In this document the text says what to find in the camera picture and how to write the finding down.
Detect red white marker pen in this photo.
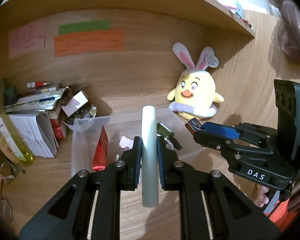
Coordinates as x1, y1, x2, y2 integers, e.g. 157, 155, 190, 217
26, 81, 50, 89

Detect blue small box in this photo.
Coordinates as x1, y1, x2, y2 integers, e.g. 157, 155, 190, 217
184, 118, 206, 135

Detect red foil packet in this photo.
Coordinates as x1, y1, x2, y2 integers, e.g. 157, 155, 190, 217
91, 125, 109, 172

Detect olive green dropper bottle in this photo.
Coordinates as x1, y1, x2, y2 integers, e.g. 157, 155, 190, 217
156, 122, 183, 150

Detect yellow-green spray bottle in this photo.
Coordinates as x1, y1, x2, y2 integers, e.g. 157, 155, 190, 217
0, 86, 34, 167

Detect clear lens eyeglasses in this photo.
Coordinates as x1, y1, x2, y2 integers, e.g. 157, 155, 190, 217
0, 197, 14, 223

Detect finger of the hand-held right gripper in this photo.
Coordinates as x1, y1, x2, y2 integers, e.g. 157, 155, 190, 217
203, 121, 275, 150
193, 130, 273, 159

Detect green paper note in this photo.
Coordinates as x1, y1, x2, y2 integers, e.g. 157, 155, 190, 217
58, 20, 110, 35

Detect person's right hand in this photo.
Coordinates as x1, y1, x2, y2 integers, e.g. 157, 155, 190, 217
252, 185, 270, 208

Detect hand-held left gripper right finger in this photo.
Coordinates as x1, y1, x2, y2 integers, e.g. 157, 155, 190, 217
157, 136, 283, 240

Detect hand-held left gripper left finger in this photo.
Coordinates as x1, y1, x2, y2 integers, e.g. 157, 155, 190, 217
19, 136, 143, 240

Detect red box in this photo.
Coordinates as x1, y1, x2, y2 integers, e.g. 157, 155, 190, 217
49, 116, 67, 140

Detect stack of leaflets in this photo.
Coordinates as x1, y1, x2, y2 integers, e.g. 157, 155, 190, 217
4, 84, 68, 113

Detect pale green tube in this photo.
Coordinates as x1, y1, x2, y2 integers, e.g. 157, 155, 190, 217
141, 106, 159, 208

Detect white small open carton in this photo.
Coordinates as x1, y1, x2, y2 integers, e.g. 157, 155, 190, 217
61, 90, 89, 117

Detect cream lotion tube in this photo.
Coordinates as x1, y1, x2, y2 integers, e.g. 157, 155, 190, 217
0, 115, 20, 164

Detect person's right forearm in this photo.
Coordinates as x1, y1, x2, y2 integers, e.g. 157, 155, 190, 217
267, 197, 300, 228

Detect clear small bowl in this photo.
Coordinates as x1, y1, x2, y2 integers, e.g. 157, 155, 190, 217
62, 116, 95, 131

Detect white folded papers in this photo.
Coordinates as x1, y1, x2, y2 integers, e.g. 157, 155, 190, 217
7, 112, 59, 158

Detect dark green jar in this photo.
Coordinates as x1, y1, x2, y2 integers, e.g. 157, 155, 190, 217
5, 86, 17, 100

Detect yellow chick plush toy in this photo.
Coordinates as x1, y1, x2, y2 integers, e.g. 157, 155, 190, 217
167, 42, 225, 120

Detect pile of metal clips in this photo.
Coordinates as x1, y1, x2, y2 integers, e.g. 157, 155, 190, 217
65, 105, 98, 119

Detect pink paper note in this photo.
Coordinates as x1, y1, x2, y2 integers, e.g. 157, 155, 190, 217
8, 21, 45, 57

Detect clear plastic bin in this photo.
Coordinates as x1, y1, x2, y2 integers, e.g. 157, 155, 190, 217
71, 110, 205, 178

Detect orange paper note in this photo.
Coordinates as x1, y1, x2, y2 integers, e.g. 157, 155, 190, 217
53, 29, 125, 58

